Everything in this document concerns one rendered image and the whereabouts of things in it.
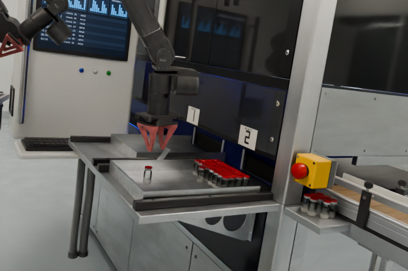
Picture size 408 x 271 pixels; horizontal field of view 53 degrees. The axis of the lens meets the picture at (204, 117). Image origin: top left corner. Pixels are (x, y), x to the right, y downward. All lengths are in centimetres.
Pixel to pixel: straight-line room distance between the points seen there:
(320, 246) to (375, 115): 42
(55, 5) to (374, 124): 106
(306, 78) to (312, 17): 15
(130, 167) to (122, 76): 75
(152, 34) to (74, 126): 93
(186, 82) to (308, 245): 58
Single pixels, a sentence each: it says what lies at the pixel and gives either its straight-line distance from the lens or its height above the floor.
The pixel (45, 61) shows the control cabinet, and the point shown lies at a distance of 180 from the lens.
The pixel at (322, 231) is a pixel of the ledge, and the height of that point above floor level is 87.
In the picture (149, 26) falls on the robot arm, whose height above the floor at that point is 129.
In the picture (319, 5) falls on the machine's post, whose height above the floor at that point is 140.
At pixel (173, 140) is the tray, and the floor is 90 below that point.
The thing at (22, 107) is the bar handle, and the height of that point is 95.
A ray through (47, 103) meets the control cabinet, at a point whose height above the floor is 96.
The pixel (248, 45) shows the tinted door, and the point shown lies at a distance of 128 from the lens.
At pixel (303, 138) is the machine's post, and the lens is 110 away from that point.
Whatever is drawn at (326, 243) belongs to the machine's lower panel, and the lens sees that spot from 132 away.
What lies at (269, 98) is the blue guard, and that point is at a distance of 116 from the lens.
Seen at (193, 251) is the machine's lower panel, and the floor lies 55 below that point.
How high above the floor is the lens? 124
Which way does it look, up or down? 8 degrees down
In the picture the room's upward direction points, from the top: 8 degrees clockwise
